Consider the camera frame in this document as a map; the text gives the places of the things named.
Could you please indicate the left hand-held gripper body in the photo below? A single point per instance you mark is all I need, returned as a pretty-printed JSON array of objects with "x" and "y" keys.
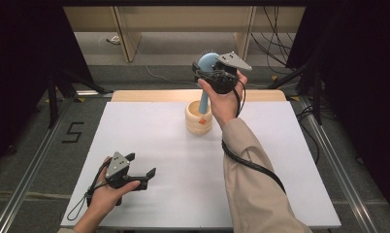
[{"x": 117, "y": 166}]

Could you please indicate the black curtain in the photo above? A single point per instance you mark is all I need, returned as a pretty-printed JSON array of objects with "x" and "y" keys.
[
  {"x": 361, "y": 64},
  {"x": 21, "y": 64}
]

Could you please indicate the aluminium floor rail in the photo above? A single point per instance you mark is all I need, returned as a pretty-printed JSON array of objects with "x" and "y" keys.
[
  {"x": 345, "y": 174},
  {"x": 28, "y": 181}
]

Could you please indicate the white table mat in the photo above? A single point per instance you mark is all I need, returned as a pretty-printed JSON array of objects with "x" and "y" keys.
[{"x": 170, "y": 168}]

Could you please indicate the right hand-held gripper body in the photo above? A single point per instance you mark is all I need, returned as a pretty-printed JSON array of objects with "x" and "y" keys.
[{"x": 223, "y": 81}]

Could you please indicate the light blue hairbrush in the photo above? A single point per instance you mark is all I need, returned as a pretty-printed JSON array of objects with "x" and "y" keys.
[{"x": 206, "y": 63}]

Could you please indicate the cream ringed cup orange duck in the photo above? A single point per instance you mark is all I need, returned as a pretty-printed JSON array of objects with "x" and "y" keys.
[{"x": 198, "y": 124}]

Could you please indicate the black metal stand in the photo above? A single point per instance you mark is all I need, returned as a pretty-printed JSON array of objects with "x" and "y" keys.
[
  {"x": 317, "y": 97},
  {"x": 52, "y": 103}
]

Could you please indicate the beige wooden cabinet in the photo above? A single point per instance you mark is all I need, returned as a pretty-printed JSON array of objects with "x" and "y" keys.
[{"x": 170, "y": 19}]

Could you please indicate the person's left hand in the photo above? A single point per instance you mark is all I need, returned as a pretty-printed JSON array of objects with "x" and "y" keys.
[{"x": 102, "y": 197}]

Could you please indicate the person's right hand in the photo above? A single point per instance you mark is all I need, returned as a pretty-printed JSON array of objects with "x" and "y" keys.
[{"x": 225, "y": 106}]

